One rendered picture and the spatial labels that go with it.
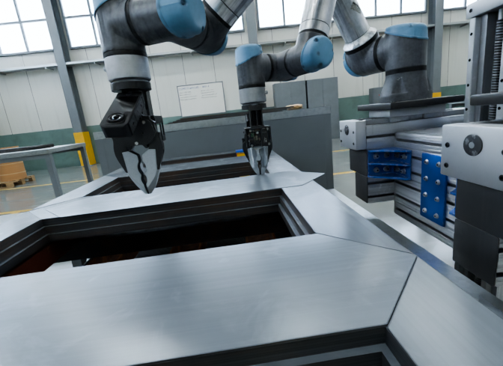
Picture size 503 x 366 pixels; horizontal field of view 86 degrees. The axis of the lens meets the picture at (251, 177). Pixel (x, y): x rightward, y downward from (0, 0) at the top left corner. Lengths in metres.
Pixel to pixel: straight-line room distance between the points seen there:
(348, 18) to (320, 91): 8.39
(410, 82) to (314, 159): 0.79
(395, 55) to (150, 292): 0.92
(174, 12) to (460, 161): 0.52
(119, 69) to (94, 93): 10.16
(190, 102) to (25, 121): 5.51
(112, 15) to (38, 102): 11.08
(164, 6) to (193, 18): 0.05
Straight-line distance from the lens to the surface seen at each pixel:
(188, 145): 1.55
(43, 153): 3.11
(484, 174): 0.54
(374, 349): 0.28
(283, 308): 0.28
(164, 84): 9.95
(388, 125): 0.95
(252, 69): 0.77
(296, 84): 9.24
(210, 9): 0.62
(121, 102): 0.54
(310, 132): 1.60
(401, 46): 1.01
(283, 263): 0.35
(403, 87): 0.99
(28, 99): 11.80
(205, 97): 9.66
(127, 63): 0.55
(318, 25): 0.76
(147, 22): 0.53
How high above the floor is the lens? 1.05
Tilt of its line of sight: 13 degrees down
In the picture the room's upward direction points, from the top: 6 degrees counter-clockwise
